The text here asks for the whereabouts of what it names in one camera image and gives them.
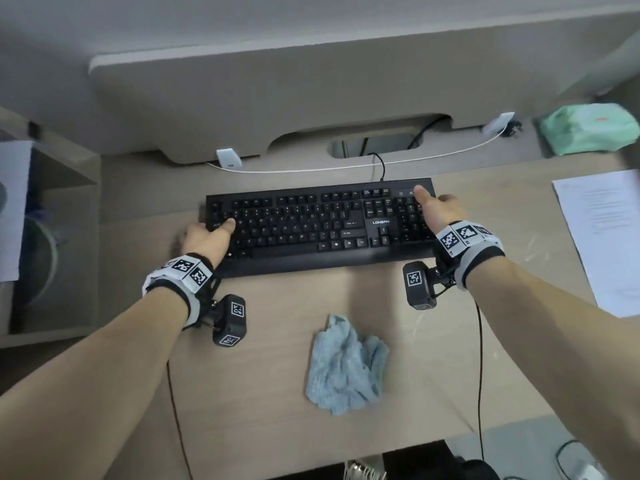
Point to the person's right hand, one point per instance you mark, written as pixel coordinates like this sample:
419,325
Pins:
445,212

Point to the person's left hand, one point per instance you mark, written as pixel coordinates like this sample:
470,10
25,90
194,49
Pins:
200,239

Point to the person's right thumb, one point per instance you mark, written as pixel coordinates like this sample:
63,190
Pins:
424,197

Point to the person's left thumb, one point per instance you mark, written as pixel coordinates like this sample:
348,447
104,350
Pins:
225,227

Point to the black computer keyboard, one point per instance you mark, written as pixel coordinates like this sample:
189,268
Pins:
300,254

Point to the person's left forearm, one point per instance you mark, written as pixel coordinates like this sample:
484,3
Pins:
100,374

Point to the person's right forearm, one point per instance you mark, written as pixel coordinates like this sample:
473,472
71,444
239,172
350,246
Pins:
560,334

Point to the right wristband with marker tags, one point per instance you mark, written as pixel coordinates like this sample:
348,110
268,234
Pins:
465,242

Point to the wristband with marker tags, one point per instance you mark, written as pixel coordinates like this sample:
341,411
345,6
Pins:
185,274
465,242

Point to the left wristband with marker tags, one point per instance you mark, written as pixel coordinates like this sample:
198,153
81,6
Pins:
185,274

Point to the white charger block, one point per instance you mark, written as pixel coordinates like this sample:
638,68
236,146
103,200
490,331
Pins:
498,123
228,158

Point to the black plug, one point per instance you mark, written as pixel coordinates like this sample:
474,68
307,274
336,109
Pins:
513,128

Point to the grey desk partition panel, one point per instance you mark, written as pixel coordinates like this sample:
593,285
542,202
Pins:
300,94

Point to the wooden side shelf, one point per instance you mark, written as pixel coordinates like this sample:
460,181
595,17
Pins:
70,234

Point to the green plastic bag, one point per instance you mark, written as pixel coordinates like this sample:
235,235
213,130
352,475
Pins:
590,128

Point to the white printed paper sheet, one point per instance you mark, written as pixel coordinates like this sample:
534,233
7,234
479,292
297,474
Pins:
605,234

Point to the light blue cloth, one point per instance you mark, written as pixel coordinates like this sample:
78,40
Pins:
345,369

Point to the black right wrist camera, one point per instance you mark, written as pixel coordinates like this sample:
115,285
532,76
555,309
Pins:
419,287

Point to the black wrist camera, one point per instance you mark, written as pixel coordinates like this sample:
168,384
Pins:
419,287
230,322

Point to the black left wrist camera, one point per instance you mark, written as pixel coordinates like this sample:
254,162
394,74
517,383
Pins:
230,322

